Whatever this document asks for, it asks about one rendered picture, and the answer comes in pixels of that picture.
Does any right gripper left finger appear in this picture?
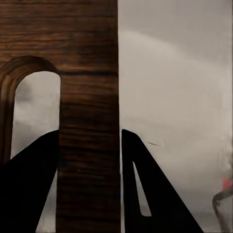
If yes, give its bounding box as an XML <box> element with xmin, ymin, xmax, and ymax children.
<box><xmin>0</xmin><ymin>130</ymin><xmax>59</xmax><ymax>233</ymax></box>

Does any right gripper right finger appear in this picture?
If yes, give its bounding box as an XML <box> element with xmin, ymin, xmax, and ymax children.
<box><xmin>121</xmin><ymin>129</ymin><xmax>204</xmax><ymax>233</ymax></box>

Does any cutting board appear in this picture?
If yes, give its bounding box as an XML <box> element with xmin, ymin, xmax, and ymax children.
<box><xmin>0</xmin><ymin>0</ymin><xmax>121</xmax><ymax>233</ymax></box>

